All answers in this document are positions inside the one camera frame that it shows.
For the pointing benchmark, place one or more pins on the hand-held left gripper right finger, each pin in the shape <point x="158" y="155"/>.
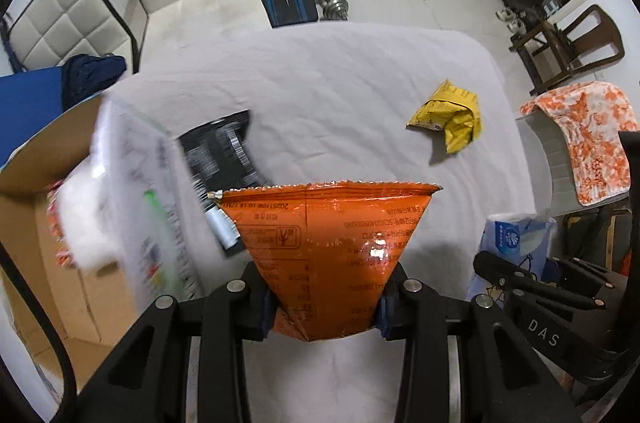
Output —
<point x="384" y="314"/>

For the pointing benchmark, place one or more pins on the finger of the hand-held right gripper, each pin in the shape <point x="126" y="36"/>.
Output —
<point x="500" y="270"/>
<point x="590" y="275"/>

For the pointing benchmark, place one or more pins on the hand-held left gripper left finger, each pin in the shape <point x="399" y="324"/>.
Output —
<point x="265" y="314"/>

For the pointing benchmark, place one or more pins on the orange snack packet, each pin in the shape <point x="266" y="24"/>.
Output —
<point x="325" y="253"/>

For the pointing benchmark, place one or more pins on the white printed snack packet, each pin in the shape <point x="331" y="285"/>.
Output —
<point x="135" y="183"/>

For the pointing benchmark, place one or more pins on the cardboard box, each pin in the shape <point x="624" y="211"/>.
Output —
<point x="30" y="213"/>

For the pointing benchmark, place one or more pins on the blue white tissue pack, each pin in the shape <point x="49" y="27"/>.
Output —
<point x="515" y="238"/>

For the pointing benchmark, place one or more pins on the small grey cylinder bottle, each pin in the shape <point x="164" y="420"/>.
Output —
<point x="220" y="223"/>

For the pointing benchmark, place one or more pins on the grey chair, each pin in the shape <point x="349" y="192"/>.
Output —
<point x="550" y="163"/>

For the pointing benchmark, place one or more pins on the orange floral towel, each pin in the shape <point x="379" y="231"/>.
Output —
<point x="595" y="138"/>

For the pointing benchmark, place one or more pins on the yellow snack packet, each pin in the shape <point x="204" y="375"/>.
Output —
<point x="445" y="113"/>

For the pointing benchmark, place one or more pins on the black snack packet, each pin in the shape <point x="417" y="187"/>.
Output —
<point x="220" y="153"/>

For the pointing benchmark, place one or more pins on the white tablecloth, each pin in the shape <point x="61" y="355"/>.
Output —
<point x="340" y="93"/>

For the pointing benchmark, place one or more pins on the brown wooden chair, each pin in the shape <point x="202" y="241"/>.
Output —
<point x="595" y="43"/>

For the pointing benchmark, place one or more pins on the pair of white shoes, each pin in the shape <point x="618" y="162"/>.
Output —
<point x="512" y="20"/>

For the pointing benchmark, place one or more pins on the navy garment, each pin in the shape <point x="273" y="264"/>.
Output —
<point x="92" y="75"/>

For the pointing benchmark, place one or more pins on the blue cloth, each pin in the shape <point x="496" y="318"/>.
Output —
<point x="25" y="113"/>

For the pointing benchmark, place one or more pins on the dark chair frame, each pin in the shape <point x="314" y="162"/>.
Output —
<point x="620" y="233"/>

